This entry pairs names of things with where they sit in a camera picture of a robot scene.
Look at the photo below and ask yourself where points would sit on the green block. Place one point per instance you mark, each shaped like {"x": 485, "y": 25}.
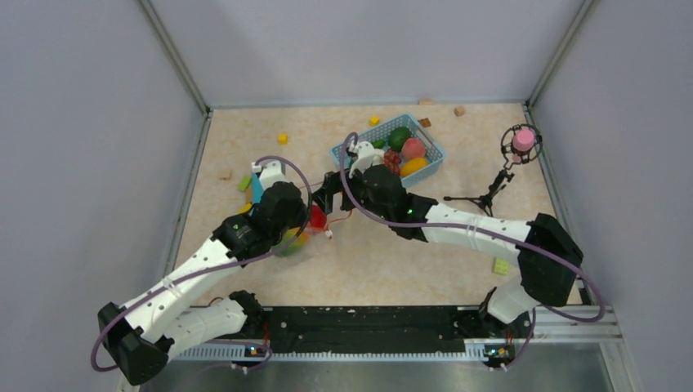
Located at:
{"x": 244, "y": 183}

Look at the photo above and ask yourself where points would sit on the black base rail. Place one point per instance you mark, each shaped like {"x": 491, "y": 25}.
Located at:
{"x": 376, "y": 329}

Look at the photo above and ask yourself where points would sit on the orange green mango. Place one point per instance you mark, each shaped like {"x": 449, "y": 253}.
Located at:
{"x": 291, "y": 242}

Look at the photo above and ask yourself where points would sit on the yellow lemon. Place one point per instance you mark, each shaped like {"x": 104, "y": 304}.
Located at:
{"x": 413, "y": 165}

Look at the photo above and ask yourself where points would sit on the clear zip top bag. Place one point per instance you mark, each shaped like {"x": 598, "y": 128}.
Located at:
{"x": 327, "y": 232}

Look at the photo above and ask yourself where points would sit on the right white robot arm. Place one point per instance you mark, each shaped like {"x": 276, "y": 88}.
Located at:
{"x": 547, "y": 257}

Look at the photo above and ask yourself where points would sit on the blue cylindrical bottle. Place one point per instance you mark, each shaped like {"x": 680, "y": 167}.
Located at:
{"x": 256, "y": 187}

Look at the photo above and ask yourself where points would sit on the pink peach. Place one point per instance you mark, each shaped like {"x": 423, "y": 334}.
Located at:
{"x": 413, "y": 148}

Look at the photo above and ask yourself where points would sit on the purple grape bunch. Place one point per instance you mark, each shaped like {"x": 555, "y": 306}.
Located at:
{"x": 392, "y": 160}

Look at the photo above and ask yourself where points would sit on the light blue plastic basket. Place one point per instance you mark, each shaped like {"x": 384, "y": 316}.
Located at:
{"x": 435, "y": 154}

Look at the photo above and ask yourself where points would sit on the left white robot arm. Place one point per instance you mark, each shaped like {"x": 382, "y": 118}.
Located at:
{"x": 144, "y": 334}

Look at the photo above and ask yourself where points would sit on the beige wooden block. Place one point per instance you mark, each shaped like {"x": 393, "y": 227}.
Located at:
{"x": 226, "y": 175}

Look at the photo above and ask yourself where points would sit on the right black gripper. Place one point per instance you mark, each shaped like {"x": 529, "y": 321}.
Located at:
{"x": 332, "y": 184}

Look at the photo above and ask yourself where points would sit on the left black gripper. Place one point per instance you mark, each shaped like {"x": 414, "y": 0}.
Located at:
{"x": 301, "y": 215}

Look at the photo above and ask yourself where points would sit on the light green lego brick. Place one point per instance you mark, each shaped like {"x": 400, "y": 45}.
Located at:
{"x": 500, "y": 267}

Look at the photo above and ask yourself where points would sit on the yellow wedge block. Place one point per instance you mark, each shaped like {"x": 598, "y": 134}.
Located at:
{"x": 246, "y": 208}

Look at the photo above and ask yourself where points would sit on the pink microphone on tripod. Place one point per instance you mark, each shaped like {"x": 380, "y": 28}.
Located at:
{"x": 520, "y": 144}

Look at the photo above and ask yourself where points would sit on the red tomato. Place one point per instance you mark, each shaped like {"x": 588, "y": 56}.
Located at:
{"x": 318, "y": 219}

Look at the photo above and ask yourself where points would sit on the green chili pepper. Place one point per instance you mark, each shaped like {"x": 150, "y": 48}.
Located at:
{"x": 378, "y": 144}

